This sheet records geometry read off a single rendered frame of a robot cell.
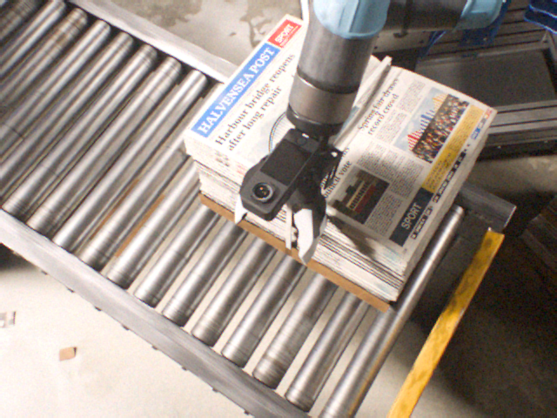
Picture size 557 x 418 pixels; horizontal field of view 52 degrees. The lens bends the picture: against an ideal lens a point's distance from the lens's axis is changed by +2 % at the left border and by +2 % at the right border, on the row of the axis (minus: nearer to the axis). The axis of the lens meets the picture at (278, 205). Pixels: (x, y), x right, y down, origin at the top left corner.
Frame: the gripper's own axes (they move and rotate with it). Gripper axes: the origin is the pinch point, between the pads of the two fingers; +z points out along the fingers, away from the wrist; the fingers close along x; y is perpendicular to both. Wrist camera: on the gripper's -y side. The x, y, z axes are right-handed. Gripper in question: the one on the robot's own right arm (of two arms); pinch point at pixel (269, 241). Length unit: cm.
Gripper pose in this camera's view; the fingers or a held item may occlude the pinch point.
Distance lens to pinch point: 76.8
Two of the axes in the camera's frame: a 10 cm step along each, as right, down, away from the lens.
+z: -2.4, 7.7, 6.0
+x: -8.3, -4.8, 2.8
